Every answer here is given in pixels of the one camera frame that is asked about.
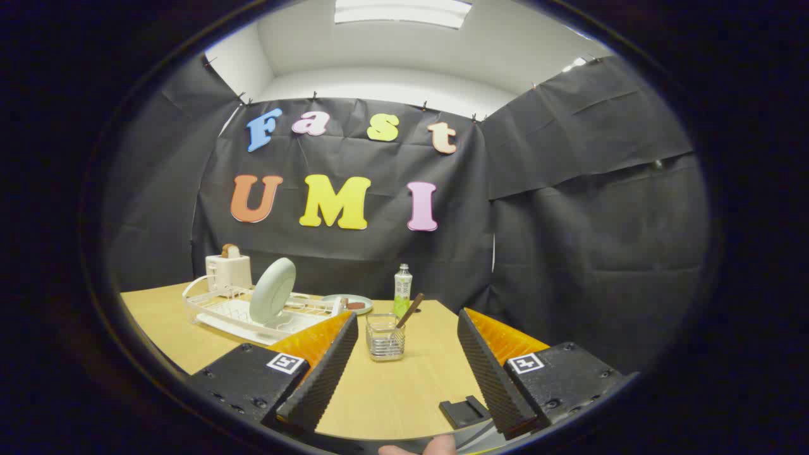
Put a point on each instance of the brown meat piece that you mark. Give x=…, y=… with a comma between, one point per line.
x=356, y=306

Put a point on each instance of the black backdrop cloth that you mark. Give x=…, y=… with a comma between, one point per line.
x=569, y=253

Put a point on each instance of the green drink bottle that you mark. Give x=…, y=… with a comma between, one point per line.
x=402, y=291

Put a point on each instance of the bread slice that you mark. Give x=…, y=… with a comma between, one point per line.
x=230, y=251

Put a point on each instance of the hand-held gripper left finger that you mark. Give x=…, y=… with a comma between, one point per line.
x=322, y=373

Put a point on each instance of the small green plate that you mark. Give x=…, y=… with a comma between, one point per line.
x=338, y=299

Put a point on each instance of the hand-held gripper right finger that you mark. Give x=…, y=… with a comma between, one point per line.
x=490, y=373

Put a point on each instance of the small black holder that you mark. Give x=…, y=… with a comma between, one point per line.
x=461, y=412

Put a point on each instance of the white drain tray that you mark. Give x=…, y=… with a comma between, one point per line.
x=235, y=313

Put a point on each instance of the small ceiling light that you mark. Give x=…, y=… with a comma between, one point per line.
x=574, y=64

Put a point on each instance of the large ceiling light panel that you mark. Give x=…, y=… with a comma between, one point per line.
x=404, y=12

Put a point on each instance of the pale green plate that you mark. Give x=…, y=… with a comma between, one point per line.
x=273, y=291

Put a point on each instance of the white toaster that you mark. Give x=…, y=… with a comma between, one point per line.
x=229, y=272

